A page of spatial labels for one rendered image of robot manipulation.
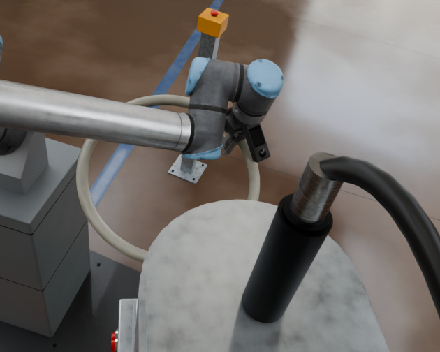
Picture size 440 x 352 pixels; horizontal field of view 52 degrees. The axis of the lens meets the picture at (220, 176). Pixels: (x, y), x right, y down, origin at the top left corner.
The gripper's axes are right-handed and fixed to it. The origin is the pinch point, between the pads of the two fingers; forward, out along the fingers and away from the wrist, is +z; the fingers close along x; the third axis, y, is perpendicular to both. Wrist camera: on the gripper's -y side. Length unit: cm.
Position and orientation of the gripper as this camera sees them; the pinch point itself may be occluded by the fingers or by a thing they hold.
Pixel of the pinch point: (235, 149)
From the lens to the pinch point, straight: 136.6
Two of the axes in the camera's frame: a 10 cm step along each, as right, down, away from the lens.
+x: -8.2, 4.4, -3.7
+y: -5.3, -8.2, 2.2
